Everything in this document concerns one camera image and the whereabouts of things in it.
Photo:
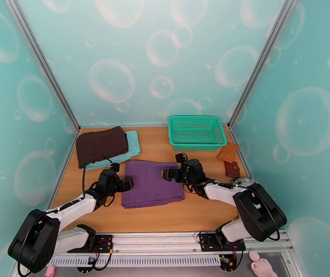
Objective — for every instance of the purple trousers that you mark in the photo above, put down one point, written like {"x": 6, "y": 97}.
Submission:
{"x": 153, "y": 186}

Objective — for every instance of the teal plastic mesh basket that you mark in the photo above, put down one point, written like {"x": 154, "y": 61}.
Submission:
{"x": 196, "y": 130}

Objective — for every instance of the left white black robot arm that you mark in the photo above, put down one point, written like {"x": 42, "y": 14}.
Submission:
{"x": 72, "y": 205}

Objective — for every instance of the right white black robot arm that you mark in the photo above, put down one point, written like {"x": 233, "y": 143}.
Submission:
{"x": 257, "y": 209}

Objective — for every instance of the folded dark brown trousers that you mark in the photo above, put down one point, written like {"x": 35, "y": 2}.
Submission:
{"x": 101, "y": 146}

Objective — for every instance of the folded light teal trousers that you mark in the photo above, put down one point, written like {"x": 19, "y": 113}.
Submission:
{"x": 133, "y": 143}

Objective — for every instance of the brown leather snap wallet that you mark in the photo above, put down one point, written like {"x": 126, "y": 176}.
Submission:
{"x": 232, "y": 169}

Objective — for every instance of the tan leather pouch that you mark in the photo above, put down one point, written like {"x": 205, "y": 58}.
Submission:
{"x": 228, "y": 152}

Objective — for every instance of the grey plush dog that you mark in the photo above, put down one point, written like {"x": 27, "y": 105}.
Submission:
{"x": 244, "y": 181}

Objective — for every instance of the small pink plush toy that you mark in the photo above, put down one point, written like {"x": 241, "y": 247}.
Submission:
{"x": 50, "y": 272}

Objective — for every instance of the white pink plush bunny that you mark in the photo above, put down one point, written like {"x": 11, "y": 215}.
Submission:
{"x": 261, "y": 267}

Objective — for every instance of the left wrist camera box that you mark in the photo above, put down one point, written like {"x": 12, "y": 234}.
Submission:
{"x": 115, "y": 167}

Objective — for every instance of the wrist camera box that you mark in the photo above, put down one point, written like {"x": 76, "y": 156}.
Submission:
{"x": 180, "y": 158}
{"x": 115, "y": 167}

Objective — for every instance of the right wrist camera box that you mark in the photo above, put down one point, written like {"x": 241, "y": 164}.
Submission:
{"x": 180, "y": 158}

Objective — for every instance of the aluminium mounting rail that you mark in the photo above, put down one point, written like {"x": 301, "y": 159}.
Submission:
{"x": 153, "y": 241}

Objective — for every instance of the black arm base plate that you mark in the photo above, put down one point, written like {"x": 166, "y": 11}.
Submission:
{"x": 104, "y": 244}
{"x": 208, "y": 243}

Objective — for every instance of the aluminium frame post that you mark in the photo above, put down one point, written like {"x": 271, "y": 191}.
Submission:
{"x": 264, "y": 58}
{"x": 42, "y": 65}

